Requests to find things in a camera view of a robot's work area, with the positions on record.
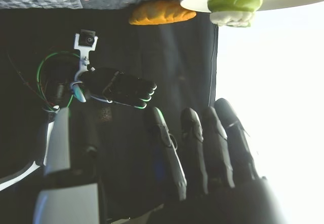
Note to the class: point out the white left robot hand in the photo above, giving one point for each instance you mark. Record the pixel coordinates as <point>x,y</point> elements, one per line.
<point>222,183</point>

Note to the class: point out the orange braided bread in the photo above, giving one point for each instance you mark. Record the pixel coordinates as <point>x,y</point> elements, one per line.
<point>157,13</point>

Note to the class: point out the green and white toy cupcake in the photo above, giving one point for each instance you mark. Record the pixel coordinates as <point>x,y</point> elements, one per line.
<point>235,3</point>

